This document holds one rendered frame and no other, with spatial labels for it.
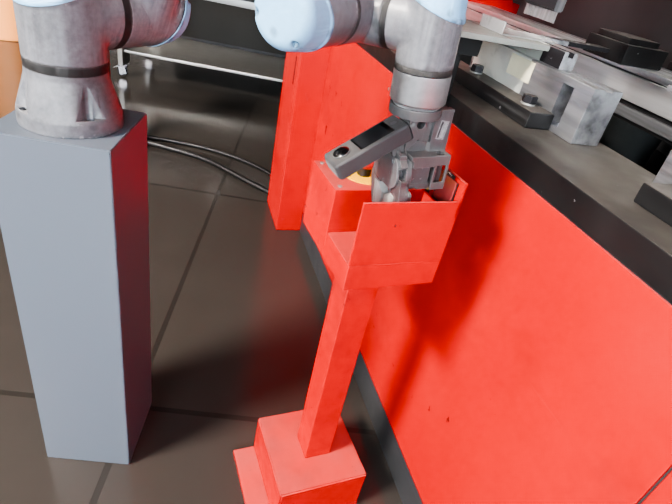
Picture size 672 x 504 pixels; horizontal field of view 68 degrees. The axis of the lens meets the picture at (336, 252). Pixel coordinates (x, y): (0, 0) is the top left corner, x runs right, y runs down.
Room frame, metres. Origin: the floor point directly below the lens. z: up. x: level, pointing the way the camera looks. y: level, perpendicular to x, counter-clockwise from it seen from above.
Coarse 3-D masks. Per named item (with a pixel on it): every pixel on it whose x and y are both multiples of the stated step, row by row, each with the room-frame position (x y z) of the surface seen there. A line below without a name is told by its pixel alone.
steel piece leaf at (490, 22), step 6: (486, 18) 1.09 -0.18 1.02; (492, 18) 1.07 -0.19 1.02; (480, 24) 1.10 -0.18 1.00; (486, 24) 1.08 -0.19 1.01; (492, 24) 1.06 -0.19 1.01; (498, 24) 1.05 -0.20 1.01; (504, 24) 1.03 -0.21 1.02; (492, 30) 1.06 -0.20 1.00; (498, 30) 1.04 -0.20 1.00; (504, 30) 1.09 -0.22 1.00; (510, 30) 1.11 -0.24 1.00; (516, 30) 1.14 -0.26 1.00; (516, 36) 1.04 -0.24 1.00; (522, 36) 1.05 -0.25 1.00; (528, 36) 1.08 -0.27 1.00; (534, 36) 1.10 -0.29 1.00
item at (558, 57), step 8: (552, 48) 1.02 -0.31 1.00; (560, 48) 1.03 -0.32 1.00; (544, 56) 1.03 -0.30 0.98; (552, 56) 1.01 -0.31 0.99; (560, 56) 0.99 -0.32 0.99; (568, 56) 1.00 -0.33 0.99; (576, 56) 0.99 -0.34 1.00; (552, 64) 1.00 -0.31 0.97; (560, 64) 0.98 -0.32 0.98; (568, 64) 0.99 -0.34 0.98
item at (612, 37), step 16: (592, 32) 1.22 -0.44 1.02; (608, 32) 1.19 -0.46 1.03; (592, 48) 1.14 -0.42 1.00; (608, 48) 1.16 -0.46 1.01; (624, 48) 1.12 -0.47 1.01; (640, 48) 1.13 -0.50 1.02; (656, 48) 1.16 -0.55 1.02; (624, 64) 1.12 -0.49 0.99; (640, 64) 1.14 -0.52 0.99; (656, 64) 1.15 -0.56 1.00
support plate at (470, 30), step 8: (464, 24) 1.05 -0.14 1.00; (472, 24) 1.08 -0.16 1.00; (464, 32) 0.95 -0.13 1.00; (472, 32) 0.96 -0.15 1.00; (480, 32) 0.99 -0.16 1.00; (488, 32) 1.01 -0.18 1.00; (488, 40) 0.97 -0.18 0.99; (496, 40) 0.98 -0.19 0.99; (504, 40) 0.98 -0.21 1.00; (512, 40) 0.99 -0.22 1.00; (520, 40) 1.00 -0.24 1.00; (528, 40) 1.03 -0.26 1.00; (536, 48) 1.01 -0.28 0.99; (544, 48) 1.02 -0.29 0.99
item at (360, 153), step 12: (384, 120) 0.68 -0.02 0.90; (396, 120) 0.67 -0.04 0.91; (372, 132) 0.66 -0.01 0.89; (384, 132) 0.65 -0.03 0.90; (396, 132) 0.64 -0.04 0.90; (408, 132) 0.65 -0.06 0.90; (348, 144) 0.64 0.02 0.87; (360, 144) 0.64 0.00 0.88; (372, 144) 0.63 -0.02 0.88; (384, 144) 0.63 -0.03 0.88; (396, 144) 0.64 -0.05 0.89; (324, 156) 0.64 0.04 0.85; (336, 156) 0.62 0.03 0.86; (348, 156) 0.62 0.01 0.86; (360, 156) 0.62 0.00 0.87; (372, 156) 0.63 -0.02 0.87; (336, 168) 0.60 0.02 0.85; (348, 168) 0.61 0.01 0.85; (360, 168) 0.62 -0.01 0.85
